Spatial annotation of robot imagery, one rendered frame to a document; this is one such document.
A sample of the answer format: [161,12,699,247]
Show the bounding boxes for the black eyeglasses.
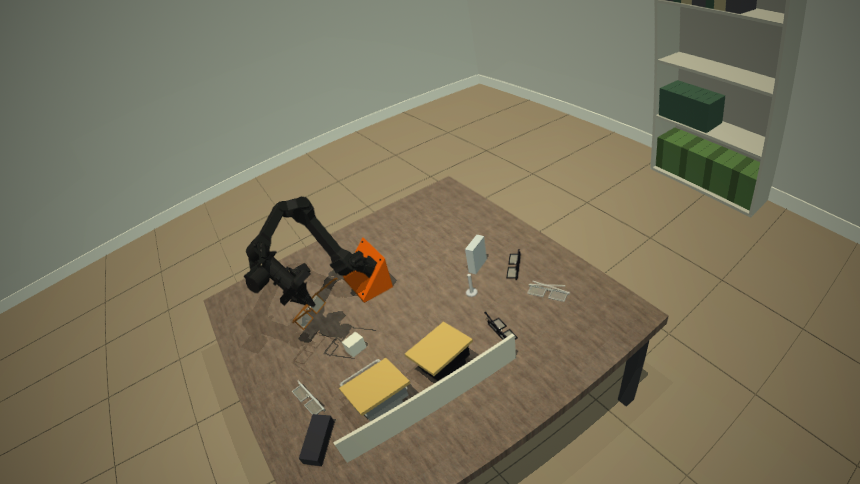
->
[484,312,518,340]

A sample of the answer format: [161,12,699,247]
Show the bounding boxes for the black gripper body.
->
[272,266,311,306]

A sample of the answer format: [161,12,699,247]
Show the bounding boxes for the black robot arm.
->
[243,197,377,293]

